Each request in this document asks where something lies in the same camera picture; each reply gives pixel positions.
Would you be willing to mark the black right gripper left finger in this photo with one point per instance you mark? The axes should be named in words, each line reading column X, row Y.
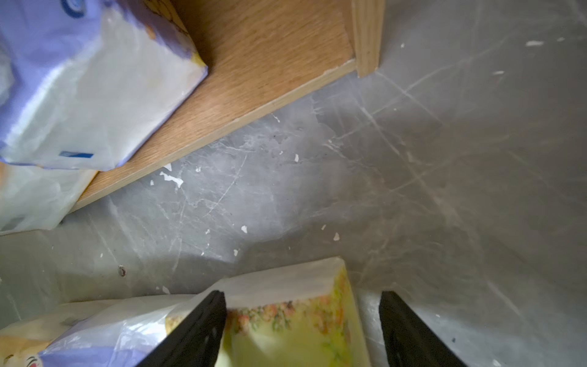
column 196, row 340

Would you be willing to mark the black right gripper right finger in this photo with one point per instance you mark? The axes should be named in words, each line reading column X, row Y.
column 408, row 340

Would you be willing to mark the purple Vinda tissue pack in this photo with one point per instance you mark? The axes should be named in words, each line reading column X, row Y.
column 122, row 334

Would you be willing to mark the yellow green floral tissue pack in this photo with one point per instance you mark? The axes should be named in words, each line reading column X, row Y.
column 296, row 315

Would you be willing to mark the orange cream tissue pack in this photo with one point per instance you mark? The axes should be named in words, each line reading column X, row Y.
column 22, row 341

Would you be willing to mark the orange tissue pack bottom shelf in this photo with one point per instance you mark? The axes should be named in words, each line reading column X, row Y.
column 37, row 198

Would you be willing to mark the purple tissue pack bottom shelf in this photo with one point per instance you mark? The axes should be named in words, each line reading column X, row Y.
column 84, row 84

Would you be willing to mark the wooden shelf unit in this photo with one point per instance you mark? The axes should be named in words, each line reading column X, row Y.
column 261, row 55

